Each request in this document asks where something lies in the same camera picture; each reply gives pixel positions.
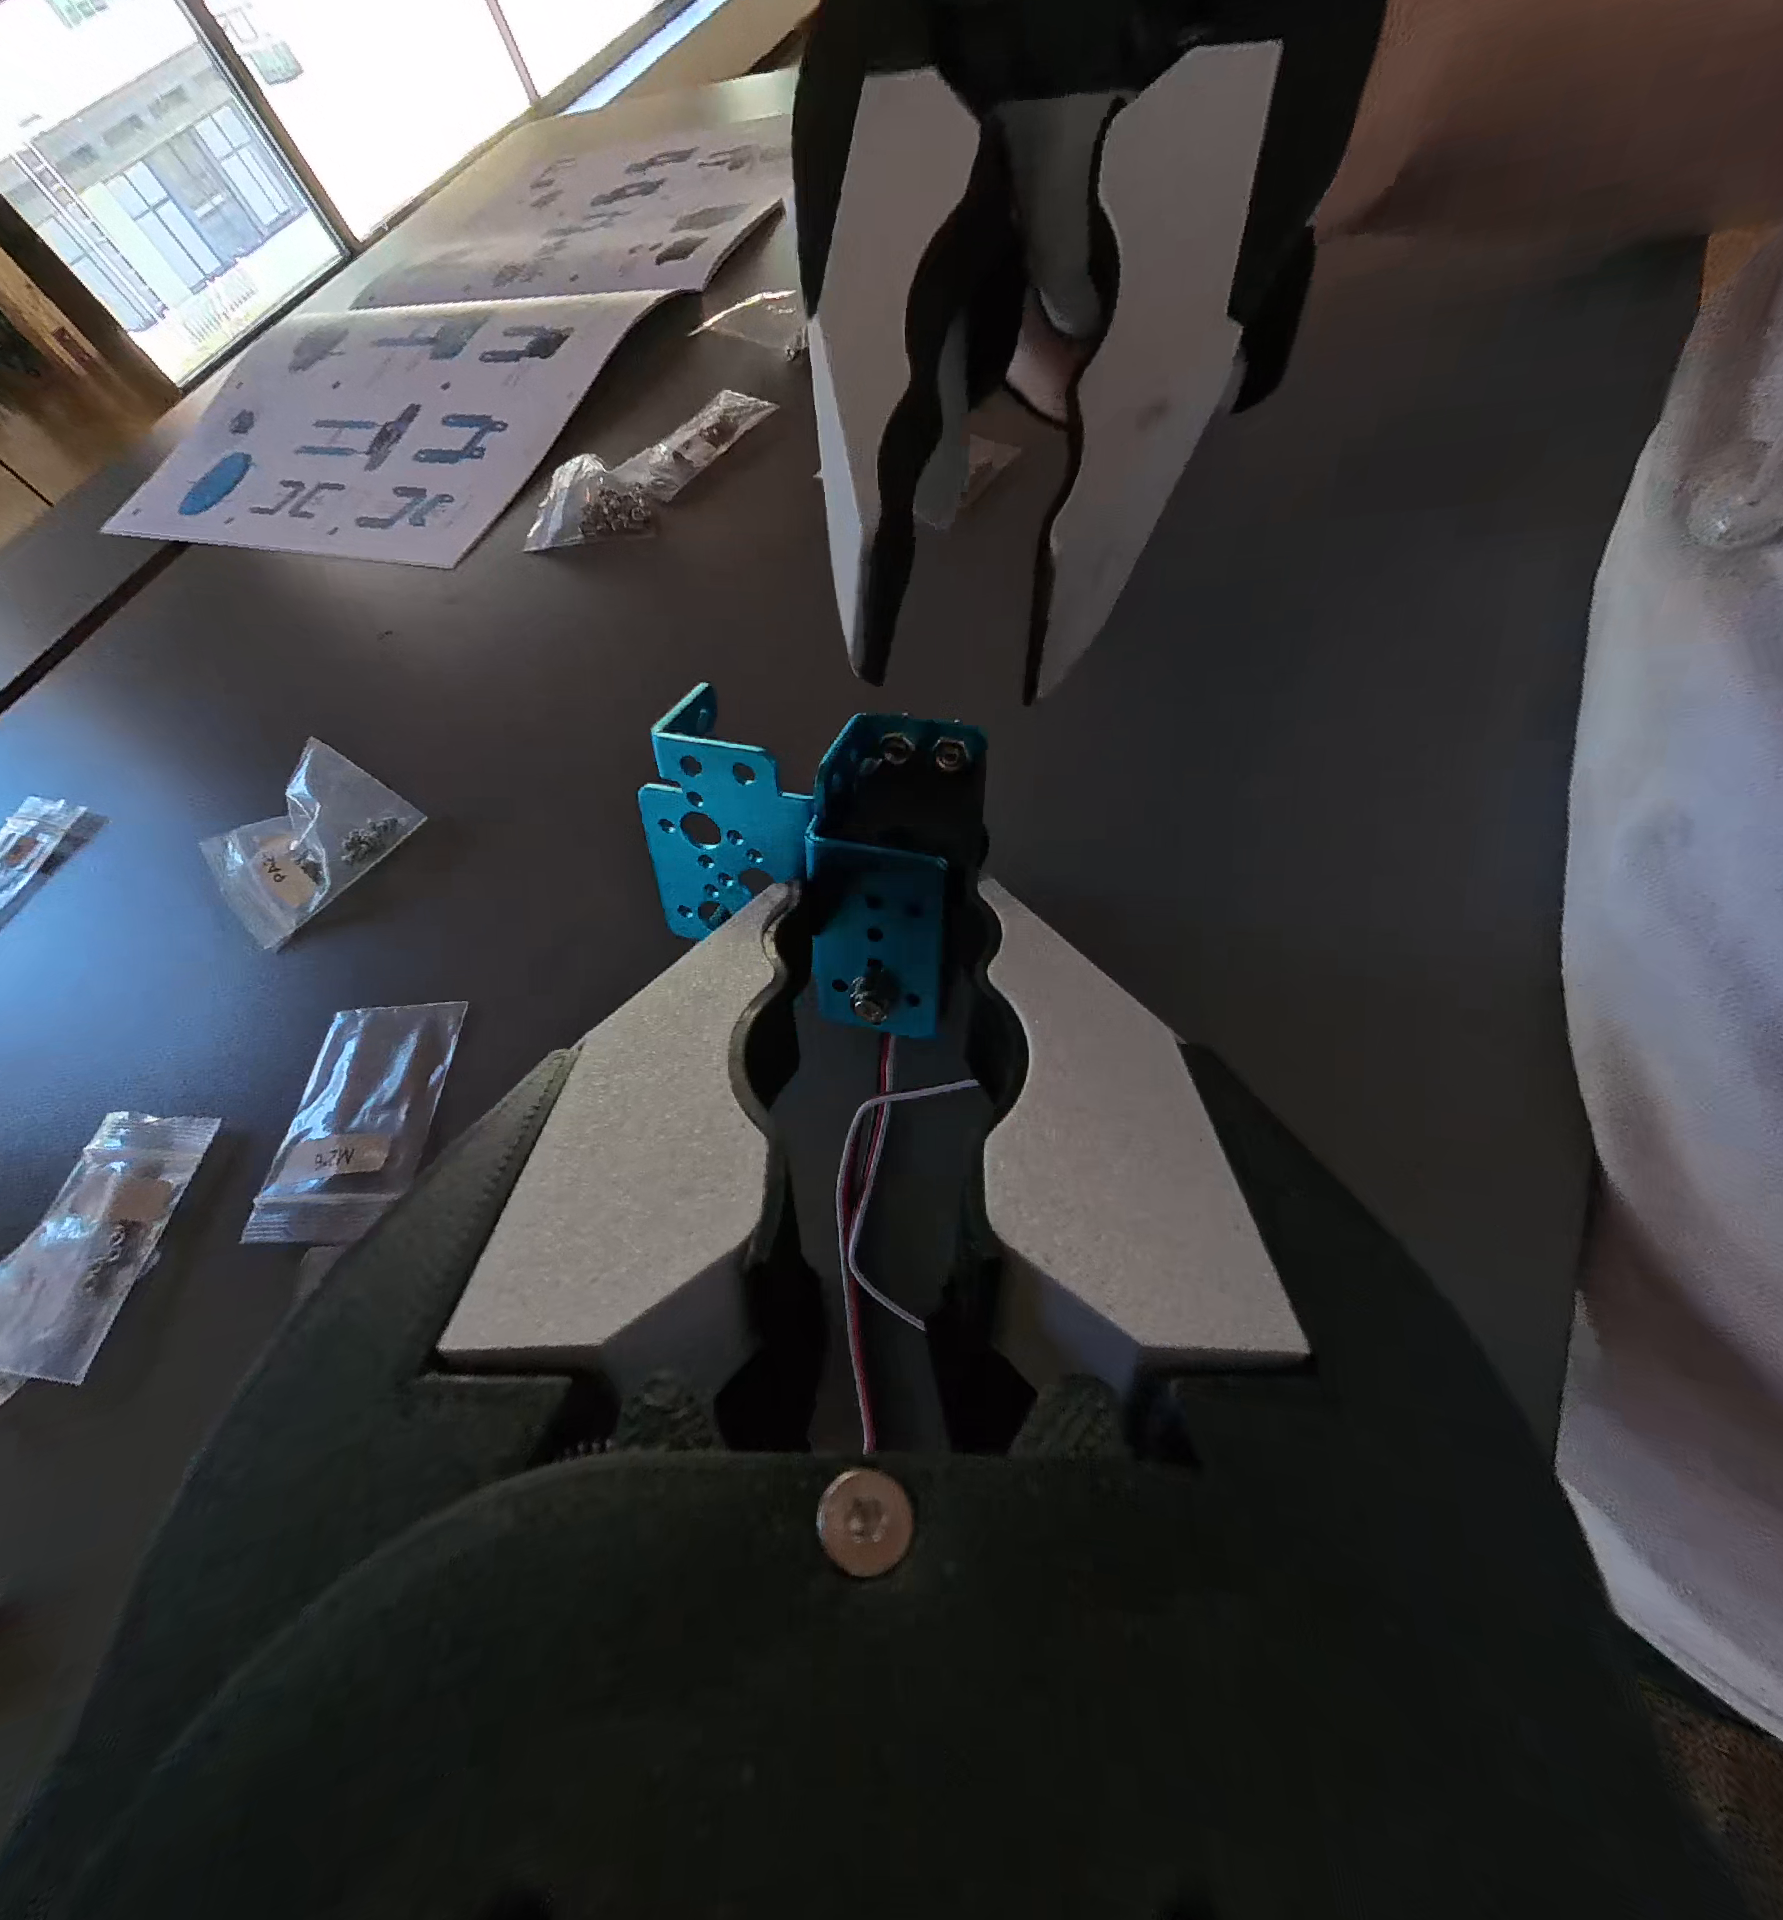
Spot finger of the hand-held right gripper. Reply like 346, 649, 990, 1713
805, 59, 986, 691
1026, 39, 1286, 706

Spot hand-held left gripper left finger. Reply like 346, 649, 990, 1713
438, 878, 834, 1450

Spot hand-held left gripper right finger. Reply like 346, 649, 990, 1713
928, 878, 1312, 1458

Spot labelled clear bag of screws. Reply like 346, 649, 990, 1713
912, 428, 1024, 529

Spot red white black servo cable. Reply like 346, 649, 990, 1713
834, 1035, 984, 1458

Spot blue servo bracket assembly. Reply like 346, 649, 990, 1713
640, 681, 990, 1040

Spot person's right forearm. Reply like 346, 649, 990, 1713
1319, 0, 1783, 242

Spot dark grey desk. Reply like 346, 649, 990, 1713
0, 67, 1717, 1920

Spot person's right hand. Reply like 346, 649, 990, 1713
1010, 291, 1117, 425

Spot clear bag with white label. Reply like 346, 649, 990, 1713
241, 1002, 471, 1247

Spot clear bag of silver screws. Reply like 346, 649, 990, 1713
527, 453, 664, 554

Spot assembly instruction booklet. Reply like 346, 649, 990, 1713
102, 114, 796, 573

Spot large office window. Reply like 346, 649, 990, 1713
0, 0, 818, 384

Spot person's white shirt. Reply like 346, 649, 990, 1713
1558, 196, 1783, 1779

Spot wooden cabinet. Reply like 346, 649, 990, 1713
0, 164, 182, 602

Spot grey desk with cable tray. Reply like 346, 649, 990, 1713
0, 546, 190, 775

